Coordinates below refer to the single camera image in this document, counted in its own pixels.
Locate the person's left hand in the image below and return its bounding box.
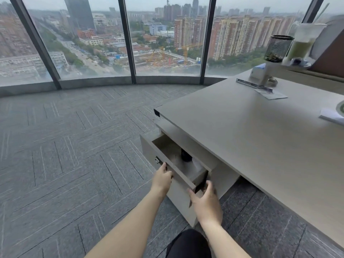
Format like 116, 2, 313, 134
150, 162, 174, 198

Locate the person's right hand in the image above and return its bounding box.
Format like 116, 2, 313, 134
187, 180, 224, 226

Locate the beige desk drawer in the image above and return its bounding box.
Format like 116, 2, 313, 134
139, 132, 213, 194

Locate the person's left forearm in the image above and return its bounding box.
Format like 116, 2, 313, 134
84, 188, 166, 258

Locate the person's right forearm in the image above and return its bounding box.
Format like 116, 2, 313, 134
200, 217, 252, 258

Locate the beige drawer cabinet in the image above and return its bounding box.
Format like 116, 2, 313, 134
156, 119, 240, 228

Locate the black round object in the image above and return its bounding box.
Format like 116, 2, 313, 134
180, 149, 193, 163

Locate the person's black trouser leg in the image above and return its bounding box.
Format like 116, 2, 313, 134
165, 228, 212, 258

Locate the beige office desk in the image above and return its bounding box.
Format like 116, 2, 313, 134
154, 69, 344, 251

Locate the grey window sill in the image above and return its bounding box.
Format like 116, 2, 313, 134
0, 75, 235, 98

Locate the white paper sheet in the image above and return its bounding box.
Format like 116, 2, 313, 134
254, 88, 288, 101

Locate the white and blue box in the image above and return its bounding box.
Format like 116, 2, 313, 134
249, 63, 270, 82

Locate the white folded paper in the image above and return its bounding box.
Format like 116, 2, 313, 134
319, 108, 344, 126

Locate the beige raised desk shelf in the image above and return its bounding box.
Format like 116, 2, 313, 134
259, 61, 344, 95

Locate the black mesh pen holder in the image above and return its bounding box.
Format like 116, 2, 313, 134
264, 35, 295, 63

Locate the clear cup with green drink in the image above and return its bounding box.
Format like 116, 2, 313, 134
286, 23, 327, 64

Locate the brown board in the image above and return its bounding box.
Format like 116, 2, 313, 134
307, 37, 344, 76

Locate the grey chair back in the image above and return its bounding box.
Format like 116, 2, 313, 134
311, 14, 344, 61

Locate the silver metal bracket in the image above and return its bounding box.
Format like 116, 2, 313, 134
236, 78, 273, 93

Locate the dark window frame post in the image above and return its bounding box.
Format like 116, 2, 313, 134
302, 0, 326, 23
9, 0, 62, 90
118, 0, 137, 84
200, 0, 217, 85

